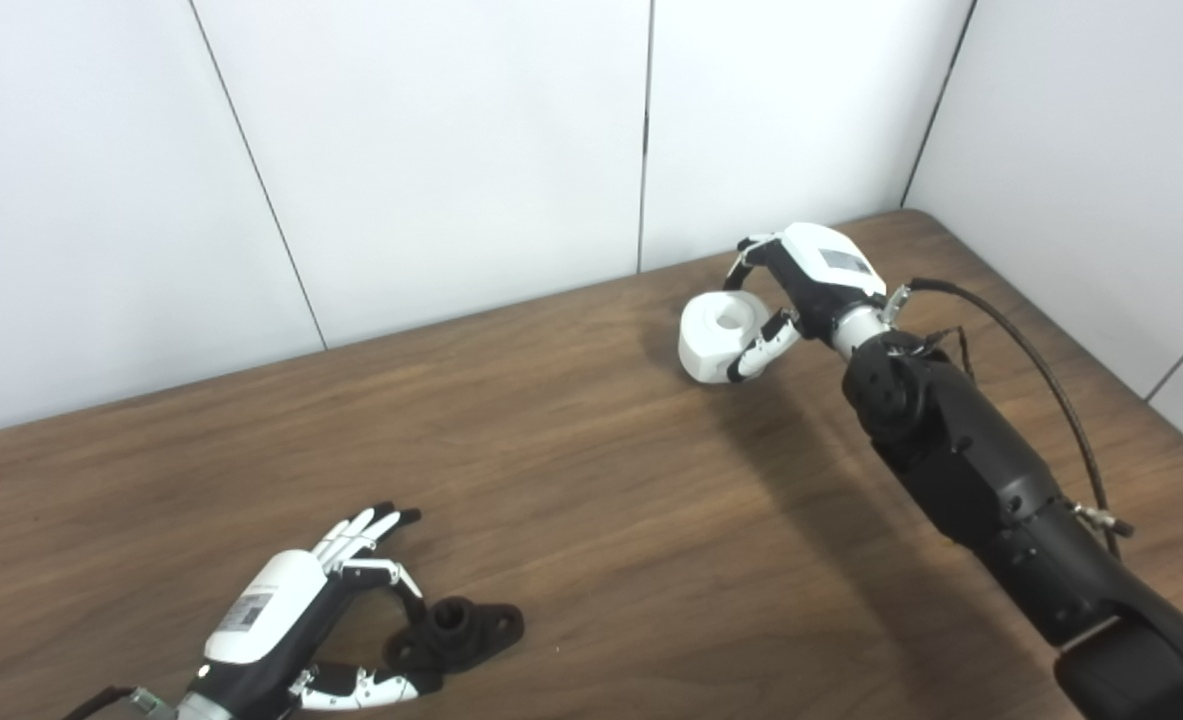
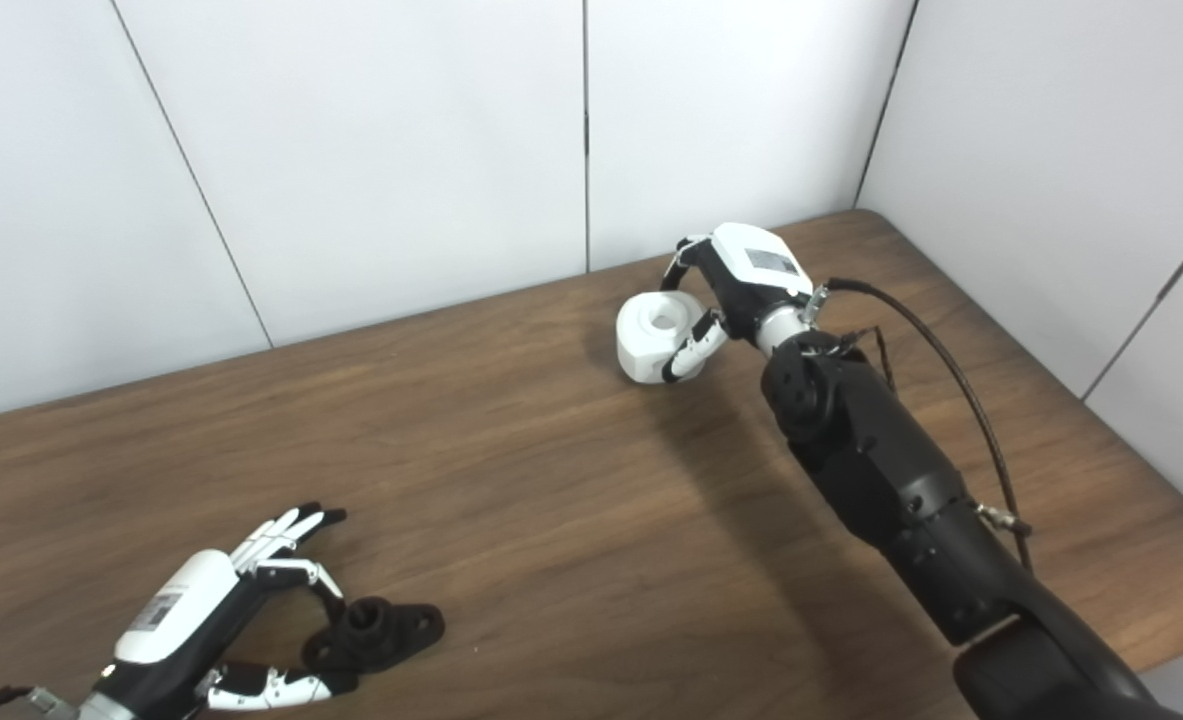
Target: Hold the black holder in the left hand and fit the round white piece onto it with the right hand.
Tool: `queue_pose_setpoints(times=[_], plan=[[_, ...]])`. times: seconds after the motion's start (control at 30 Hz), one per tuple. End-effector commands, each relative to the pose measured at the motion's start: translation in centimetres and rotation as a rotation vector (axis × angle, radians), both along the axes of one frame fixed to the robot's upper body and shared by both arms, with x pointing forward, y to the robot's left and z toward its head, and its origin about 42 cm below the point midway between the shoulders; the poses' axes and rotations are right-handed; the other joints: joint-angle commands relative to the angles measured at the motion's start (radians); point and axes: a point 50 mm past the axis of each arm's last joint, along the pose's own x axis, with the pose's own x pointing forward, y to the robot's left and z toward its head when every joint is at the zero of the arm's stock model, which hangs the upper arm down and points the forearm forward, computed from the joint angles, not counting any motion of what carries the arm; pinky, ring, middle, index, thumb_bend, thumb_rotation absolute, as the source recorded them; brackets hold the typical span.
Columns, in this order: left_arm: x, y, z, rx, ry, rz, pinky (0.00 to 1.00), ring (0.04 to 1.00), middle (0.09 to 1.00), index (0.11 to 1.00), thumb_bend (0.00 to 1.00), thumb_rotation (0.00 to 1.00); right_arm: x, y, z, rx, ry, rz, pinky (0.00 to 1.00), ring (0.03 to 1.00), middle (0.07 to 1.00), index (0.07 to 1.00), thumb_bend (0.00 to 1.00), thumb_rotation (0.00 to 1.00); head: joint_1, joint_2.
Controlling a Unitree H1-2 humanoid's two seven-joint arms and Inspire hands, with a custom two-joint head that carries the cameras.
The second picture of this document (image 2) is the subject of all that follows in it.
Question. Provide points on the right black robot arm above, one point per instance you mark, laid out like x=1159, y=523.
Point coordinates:
x=881, y=470

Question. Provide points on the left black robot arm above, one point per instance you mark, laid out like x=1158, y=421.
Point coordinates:
x=101, y=705

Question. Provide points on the round white piece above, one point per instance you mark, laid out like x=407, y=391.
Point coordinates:
x=651, y=335

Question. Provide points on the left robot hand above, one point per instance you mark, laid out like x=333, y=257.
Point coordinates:
x=176, y=620

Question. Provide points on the black holder part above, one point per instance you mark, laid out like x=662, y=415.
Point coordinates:
x=381, y=630

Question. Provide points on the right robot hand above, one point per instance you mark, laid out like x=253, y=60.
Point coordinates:
x=751, y=270

